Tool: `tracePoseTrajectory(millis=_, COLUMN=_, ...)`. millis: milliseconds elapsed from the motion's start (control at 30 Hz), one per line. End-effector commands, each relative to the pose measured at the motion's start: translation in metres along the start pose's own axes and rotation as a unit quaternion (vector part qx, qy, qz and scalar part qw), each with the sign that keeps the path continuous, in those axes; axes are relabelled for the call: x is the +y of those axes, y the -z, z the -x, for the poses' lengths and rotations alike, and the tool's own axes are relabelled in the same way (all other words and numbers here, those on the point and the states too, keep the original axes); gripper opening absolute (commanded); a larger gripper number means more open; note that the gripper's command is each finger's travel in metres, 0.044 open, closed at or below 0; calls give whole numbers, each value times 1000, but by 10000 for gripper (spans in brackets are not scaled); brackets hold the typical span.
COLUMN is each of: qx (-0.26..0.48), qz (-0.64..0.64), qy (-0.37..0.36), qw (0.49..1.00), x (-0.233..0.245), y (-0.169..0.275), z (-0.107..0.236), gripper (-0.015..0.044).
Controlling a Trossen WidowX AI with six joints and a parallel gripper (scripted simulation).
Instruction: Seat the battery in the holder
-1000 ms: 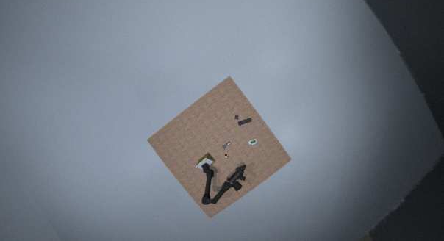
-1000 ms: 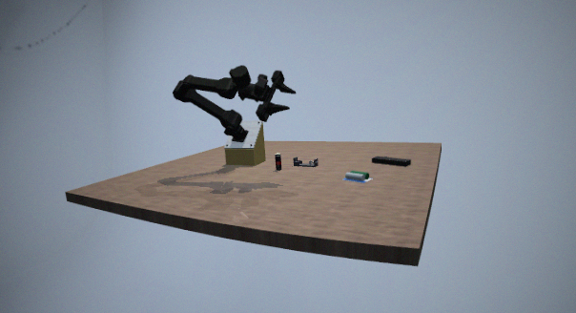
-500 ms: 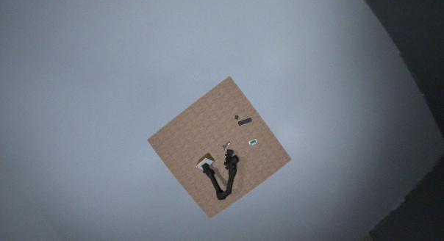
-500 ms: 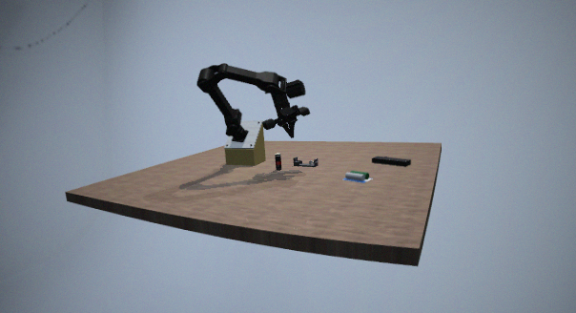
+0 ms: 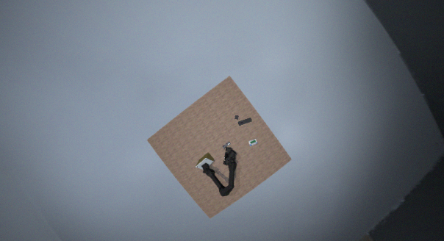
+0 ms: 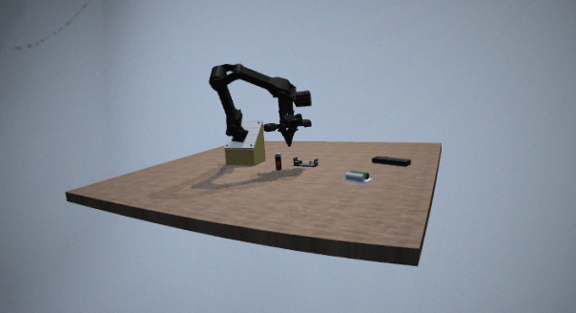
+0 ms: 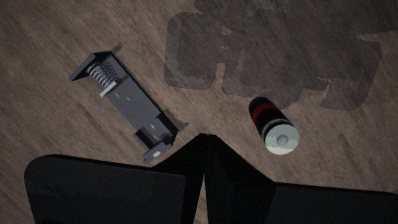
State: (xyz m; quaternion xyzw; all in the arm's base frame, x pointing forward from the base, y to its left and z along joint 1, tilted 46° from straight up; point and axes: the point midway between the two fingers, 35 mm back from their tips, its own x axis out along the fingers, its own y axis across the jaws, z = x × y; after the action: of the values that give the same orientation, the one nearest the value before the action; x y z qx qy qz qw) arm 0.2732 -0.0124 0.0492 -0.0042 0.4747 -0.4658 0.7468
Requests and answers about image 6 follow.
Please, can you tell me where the black cylindrical battery with red band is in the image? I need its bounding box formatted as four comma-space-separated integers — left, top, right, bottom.
275, 153, 281, 171

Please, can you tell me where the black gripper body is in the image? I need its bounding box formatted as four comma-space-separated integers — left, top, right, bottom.
263, 107, 312, 132

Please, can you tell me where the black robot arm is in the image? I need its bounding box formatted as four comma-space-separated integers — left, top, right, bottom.
209, 64, 312, 142

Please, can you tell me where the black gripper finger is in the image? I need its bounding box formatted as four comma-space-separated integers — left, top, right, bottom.
278, 130, 290, 147
288, 129, 298, 147

